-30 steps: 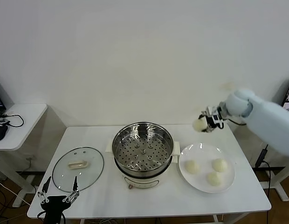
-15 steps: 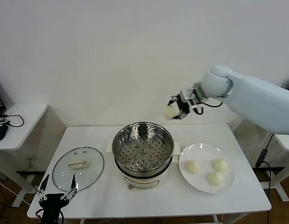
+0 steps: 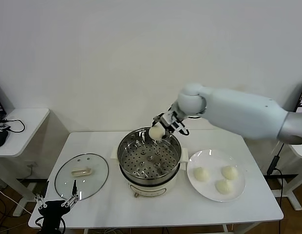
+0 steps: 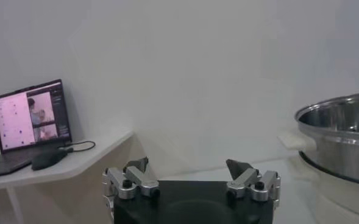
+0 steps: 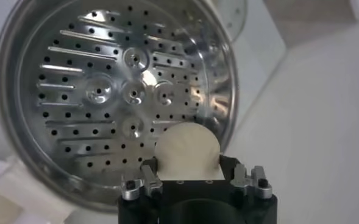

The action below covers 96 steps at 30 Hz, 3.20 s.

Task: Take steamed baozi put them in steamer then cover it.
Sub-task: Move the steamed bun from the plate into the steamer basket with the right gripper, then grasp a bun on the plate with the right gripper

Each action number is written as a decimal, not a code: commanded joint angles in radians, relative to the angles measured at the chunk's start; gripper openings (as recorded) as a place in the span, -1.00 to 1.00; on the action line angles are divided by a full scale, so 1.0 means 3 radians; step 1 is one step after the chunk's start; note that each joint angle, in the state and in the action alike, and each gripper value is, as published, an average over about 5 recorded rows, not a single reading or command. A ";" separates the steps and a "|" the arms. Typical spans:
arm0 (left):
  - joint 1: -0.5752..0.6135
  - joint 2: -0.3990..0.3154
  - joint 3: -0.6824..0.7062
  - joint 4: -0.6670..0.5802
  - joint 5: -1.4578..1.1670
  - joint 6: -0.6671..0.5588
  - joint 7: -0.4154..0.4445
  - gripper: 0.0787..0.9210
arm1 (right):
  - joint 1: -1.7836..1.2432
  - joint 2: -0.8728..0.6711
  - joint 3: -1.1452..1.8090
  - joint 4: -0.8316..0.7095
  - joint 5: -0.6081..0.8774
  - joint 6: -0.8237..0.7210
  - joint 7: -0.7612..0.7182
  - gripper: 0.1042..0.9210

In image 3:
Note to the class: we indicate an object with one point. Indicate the black computer mouse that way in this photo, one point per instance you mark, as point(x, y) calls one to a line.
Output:
point(0, 140)

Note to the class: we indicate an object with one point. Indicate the white steamed baozi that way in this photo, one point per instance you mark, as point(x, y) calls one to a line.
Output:
point(201, 174)
point(229, 172)
point(156, 132)
point(224, 186)

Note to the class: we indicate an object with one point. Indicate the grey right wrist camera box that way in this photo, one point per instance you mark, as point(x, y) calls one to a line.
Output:
point(176, 125)

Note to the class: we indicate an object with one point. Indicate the white side table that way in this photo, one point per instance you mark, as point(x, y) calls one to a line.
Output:
point(26, 126)
point(293, 192)

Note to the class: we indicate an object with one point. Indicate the perforated steel steamer basket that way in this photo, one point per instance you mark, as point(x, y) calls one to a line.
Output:
point(148, 168)

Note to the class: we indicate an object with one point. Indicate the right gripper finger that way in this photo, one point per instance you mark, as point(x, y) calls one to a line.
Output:
point(156, 119)
point(168, 133)

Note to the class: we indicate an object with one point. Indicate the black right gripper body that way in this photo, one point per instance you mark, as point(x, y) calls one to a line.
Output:
point(166, 119)

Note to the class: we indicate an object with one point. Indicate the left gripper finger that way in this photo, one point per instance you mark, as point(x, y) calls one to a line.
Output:
point(74, 189)
point(40, 200)

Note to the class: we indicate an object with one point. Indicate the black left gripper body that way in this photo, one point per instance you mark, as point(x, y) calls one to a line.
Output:
point(52, 209)

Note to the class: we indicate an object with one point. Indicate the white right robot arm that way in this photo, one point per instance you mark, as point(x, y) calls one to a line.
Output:
point(238, 114)

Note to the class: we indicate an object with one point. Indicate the round glass pot lid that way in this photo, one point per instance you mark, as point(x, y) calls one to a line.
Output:
point(92, 185)

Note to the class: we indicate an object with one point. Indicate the round white plate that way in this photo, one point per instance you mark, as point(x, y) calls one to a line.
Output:
point(202, 192)

